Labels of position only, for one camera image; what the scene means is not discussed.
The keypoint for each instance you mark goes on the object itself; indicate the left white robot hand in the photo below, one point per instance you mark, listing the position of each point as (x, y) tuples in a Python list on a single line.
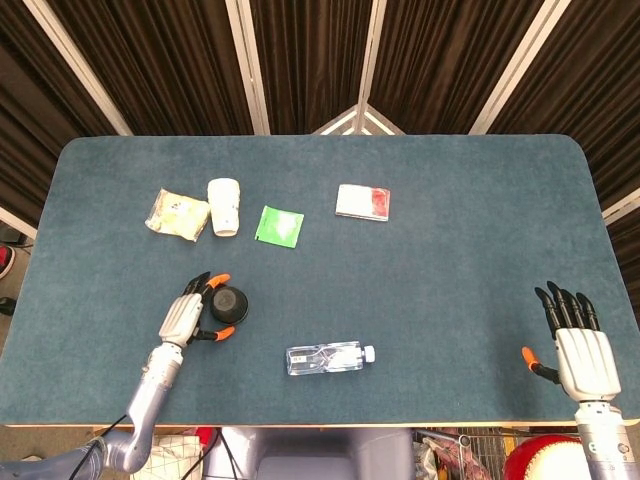
[(181, 315)]

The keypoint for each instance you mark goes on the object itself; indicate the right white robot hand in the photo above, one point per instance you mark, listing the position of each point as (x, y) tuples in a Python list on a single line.
[(585, 362)]

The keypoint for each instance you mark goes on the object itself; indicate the black faceted bowl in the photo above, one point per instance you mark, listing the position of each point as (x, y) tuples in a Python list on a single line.
[(229, 304)]

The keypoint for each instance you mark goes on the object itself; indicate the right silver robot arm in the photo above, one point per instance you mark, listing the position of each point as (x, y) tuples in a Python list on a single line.
[(600, 440)]

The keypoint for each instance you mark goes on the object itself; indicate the white paper cup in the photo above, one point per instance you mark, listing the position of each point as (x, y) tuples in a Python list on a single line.
[(223, 205)]

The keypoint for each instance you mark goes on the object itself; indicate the yellow snack packet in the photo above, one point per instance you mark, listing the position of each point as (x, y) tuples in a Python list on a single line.
[(177, 216)]

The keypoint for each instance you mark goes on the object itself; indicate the red and white ball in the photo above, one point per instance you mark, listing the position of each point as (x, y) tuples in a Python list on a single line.
[(545, 460)]

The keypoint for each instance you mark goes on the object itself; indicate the brown cardboard box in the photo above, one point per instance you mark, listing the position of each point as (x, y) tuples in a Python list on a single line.
[(175, 431)]

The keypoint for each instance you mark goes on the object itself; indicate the green sachet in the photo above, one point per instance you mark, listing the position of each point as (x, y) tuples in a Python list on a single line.
[(280, 226)]

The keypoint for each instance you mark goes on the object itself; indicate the white checked cloth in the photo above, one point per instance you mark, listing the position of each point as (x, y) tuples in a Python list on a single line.
[(172, 457)]

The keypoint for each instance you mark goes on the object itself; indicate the clear plastic water bottle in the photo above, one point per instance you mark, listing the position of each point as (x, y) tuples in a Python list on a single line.
[(325, 358)]

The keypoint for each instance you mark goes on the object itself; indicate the blue felt table cover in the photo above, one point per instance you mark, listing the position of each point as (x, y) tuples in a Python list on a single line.
[(425, 300)]

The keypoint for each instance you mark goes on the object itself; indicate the black floor object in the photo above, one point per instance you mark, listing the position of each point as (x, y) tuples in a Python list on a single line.
[(6, 306)]

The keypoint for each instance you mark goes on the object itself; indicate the red shoe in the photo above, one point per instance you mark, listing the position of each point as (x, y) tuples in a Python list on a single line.
[(6, 260)]

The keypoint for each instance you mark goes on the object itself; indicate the lavender robot torso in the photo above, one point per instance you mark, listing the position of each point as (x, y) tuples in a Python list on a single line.
[(320, 452)]

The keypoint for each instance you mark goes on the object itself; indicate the red and white packet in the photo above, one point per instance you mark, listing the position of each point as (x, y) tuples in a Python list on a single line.
[(362, 202)]

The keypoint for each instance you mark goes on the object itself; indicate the dark brown curtain panel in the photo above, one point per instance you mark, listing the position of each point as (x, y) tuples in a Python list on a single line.
[(310, 60), (160, 65), (30, 125), (450, 60)]

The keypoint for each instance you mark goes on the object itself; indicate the white frame bar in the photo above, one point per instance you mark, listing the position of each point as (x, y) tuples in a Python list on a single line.
[(17, 222), (622, 206)]

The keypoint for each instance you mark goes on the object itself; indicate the white partition post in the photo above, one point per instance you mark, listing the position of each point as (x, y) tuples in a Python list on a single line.
[(247, 65), (371, 50), (520, 65), (75, 62)]

